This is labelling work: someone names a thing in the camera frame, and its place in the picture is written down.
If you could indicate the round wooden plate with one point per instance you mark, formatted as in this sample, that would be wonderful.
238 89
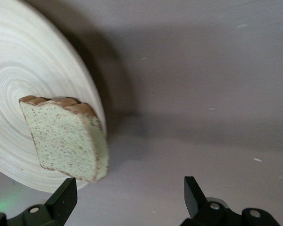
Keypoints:
26 58

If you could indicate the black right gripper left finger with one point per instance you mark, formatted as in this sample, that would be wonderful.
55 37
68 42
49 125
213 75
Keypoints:
59 207

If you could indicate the slice of toast bread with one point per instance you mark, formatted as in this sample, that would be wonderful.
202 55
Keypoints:
66 141

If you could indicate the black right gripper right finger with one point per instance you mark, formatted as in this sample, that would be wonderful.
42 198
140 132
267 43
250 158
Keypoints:
198 204

